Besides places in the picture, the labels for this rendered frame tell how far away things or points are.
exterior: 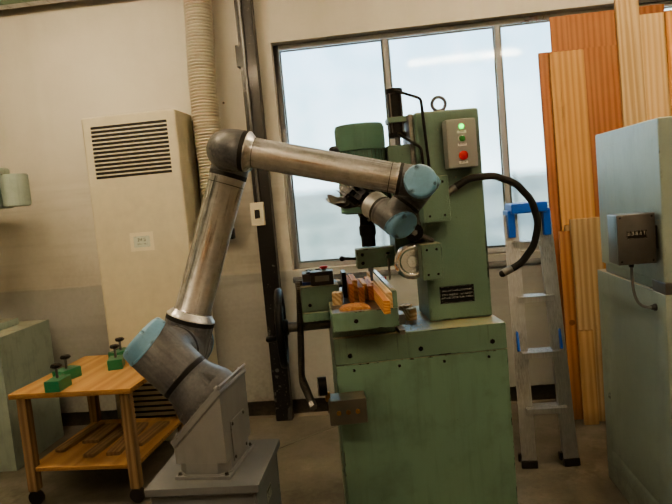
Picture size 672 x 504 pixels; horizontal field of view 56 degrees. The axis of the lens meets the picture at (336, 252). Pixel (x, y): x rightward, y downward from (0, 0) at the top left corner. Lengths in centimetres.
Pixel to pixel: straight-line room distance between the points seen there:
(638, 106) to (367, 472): 239
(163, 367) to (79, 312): 235
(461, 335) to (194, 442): 92
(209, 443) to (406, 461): 75
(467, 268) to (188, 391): 103
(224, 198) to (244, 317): 190
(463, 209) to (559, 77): 155
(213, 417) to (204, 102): 219
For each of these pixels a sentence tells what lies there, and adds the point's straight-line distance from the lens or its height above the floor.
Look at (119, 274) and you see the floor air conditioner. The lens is 362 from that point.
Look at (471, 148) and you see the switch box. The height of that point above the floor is 138.
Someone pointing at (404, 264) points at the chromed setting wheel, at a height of 101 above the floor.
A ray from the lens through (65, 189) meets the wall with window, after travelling 405.
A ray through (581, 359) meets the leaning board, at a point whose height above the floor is 34.
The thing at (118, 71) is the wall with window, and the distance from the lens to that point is 396.
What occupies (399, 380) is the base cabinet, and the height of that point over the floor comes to 64.
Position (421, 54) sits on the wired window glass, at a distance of 372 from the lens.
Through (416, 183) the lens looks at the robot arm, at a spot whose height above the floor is 128.
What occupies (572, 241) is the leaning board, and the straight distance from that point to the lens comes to 340.
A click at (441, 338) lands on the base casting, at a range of 212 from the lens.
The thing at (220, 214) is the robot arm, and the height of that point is 124.
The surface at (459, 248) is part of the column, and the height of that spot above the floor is 105.
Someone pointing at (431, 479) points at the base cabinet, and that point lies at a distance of 227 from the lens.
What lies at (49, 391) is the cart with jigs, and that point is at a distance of 306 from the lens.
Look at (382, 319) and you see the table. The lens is 199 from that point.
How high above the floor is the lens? 126
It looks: 5 degrees down
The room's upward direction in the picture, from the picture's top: 5 degrees counter-clockwise
